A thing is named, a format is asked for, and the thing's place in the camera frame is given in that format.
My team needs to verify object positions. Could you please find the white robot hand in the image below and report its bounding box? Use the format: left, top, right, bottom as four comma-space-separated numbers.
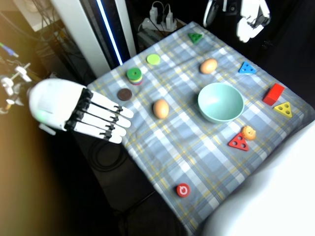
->
28, 78, 135, 145
236, 0, 271, 44

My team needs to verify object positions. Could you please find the brown egg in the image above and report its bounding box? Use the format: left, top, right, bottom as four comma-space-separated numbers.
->
153, 98, 170, 120
199, 58, 219, 75

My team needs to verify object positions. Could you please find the mint green bowl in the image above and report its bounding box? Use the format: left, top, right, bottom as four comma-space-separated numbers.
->
197, 82, 245, 124

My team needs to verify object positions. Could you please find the blue triangle block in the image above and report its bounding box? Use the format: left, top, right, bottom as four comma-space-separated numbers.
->
238, 61, 257, 75

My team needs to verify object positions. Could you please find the green triangle block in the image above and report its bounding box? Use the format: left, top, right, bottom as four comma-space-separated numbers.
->
188, 32, 204, 45

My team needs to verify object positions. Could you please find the red rectangular block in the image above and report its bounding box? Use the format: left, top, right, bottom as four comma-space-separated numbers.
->
262, 83, 285, 107

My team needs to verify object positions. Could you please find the brown round disc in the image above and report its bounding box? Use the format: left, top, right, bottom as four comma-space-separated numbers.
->
117, 88, 133, 102

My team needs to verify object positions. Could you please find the white column with blue light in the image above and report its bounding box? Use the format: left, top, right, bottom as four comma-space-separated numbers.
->
50, 0, 137, 79

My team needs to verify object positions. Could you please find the white plug adapter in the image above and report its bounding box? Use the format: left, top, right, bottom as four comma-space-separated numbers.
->
149, 6, 159, 22
164, 13, 174, 29

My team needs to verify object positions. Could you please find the stack of coloured rings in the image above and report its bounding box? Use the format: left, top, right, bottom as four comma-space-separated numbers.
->
126, 67, 144, 86

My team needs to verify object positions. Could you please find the yellow triangle block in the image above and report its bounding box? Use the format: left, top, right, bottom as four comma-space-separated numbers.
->
273, 101, 293, 119

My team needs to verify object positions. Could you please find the white power strip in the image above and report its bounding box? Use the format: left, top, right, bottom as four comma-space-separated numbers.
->
141, 17, 178, 32

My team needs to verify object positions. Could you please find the light green round disc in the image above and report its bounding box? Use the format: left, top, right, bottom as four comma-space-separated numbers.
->
146, 54, 161, 66

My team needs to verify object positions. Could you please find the grey box device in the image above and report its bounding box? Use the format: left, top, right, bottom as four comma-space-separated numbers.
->
136, 29, 163, 50

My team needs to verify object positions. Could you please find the orange lion toy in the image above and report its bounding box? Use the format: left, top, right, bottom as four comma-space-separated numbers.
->
241, 125, 257, 141

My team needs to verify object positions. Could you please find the red triangle block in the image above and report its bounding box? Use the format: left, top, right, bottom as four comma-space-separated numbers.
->
227, 132, 250, 151

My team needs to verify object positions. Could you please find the blue plaid cloth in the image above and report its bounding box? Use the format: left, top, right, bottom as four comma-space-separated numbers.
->
87, 21, 315, 236

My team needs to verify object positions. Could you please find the red round button disc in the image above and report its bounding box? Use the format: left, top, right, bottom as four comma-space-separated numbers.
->
175, 182, 191, 198

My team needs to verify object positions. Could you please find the white robot body shell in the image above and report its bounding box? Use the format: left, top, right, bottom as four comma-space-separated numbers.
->
201, 122, 315, 236

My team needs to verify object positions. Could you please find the black coiled cable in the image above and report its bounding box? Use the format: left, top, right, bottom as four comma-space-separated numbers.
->
88, 140, 130, 173

